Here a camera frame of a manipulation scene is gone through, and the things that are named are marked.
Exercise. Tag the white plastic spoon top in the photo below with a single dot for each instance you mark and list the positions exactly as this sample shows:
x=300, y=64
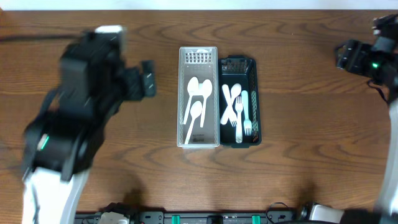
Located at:
x=206, y=90

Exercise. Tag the mint green plastic fork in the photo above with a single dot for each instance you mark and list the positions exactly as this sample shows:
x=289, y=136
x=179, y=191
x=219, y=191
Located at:
x=247, y=122

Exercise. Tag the white plastic spoon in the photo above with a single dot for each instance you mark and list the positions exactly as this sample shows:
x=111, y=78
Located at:
x=206, y=90
x=195, y=111
x=192, y=88

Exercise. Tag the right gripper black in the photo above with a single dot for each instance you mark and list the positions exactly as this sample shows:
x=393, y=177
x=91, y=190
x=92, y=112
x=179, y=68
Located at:
x=357, y=50

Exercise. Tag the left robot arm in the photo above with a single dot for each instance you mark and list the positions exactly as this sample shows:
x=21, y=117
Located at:
x=61, y=143

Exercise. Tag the black plastic mesh basket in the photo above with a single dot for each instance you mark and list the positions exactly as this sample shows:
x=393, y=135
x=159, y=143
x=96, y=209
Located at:
x=241, y=70

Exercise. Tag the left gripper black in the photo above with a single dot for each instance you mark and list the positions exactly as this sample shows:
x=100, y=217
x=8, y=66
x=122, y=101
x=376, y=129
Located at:
x=135, y=83

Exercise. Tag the pink-white plastic spoon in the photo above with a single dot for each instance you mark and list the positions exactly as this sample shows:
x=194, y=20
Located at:
x=235, y=91

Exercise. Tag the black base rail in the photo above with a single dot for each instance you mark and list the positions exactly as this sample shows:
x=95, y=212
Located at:
x=276, y=213

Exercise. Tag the cream plastic fork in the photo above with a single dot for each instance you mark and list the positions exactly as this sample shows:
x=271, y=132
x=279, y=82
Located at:
x=239, y=109

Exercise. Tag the clear plastic mesh basket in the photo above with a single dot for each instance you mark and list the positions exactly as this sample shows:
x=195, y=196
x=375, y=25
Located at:
x=200, y=62

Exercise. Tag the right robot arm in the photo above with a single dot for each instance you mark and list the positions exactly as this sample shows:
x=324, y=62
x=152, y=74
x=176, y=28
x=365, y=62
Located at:
x=378, y=62

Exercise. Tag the pink-white plastic fork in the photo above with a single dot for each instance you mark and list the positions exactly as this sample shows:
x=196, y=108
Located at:
x=228, y=114

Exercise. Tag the white plastic spoon bottom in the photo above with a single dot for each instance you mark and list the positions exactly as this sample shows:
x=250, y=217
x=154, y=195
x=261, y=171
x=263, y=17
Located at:
x=195, y=111

